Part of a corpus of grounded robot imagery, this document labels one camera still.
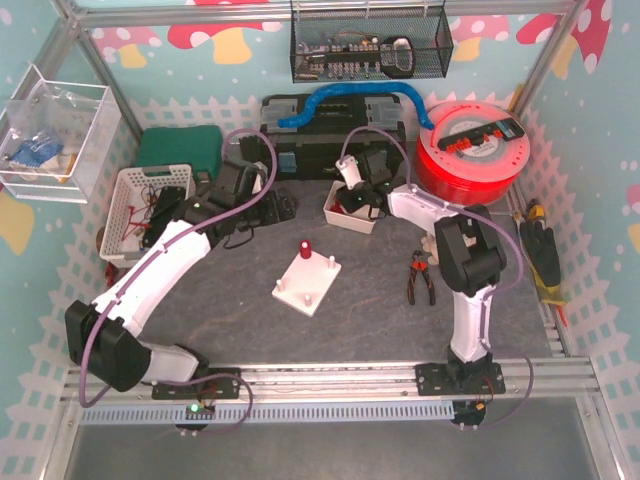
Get red filament spool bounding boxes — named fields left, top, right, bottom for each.
left=413, top=100, right=531, bottom=205

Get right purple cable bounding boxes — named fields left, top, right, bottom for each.
left=339, top=125, right=535, bottom=431

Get clear acrylic wall box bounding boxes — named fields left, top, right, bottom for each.
left=1, top=65, right=121, bottom=204

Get blue corrugated hose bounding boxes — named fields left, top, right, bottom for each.
left=277, top=82, right=436, bottom=132

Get white spring box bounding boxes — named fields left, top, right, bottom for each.
left=323, top=181, right=376, bottom=234

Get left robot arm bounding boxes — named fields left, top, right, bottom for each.
left=65, top=161, right=298, bottom=392

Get black wire mesh basket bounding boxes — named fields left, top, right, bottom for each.
left=290, top=2, right=454, bottom=83

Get white peg base plate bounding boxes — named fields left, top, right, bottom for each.
left=272, top=250, right=342, bottom=317

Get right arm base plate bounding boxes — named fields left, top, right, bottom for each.
left=414, top=362, right=506, bottom=396

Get grey slotted cable duct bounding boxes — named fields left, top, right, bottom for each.
left=81, top=400, right=455, bottom=426

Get black terminal strip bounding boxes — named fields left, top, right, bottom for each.
left=437, top=118, right=525, bottom=153

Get black plastic toolbox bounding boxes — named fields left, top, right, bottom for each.
left=260, top=94, right=406, bottom=180

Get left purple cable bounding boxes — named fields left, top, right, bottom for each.
left=78, top=127, right=279, bottom=430

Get white perforated basket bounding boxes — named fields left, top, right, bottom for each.
left=99, top=164, right=195, bottom=268

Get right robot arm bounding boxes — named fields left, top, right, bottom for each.
left=335, top=154, right=507, bottom=389

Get purple cable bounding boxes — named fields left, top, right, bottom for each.
left=339, top=125, right=535, bottom=431
left=78, top=127, right=279, bottom=430

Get orange black pliers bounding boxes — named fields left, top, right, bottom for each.
left=405, top=249, right=437, bottom=307

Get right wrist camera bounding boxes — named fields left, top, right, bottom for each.
left=336, top=155, right=363, bottom=190

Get green plastic case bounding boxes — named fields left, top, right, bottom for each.
left=134, top=125, right=223, bottom=179

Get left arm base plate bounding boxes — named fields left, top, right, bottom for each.
left=151, top=366, right=243, bottom=401

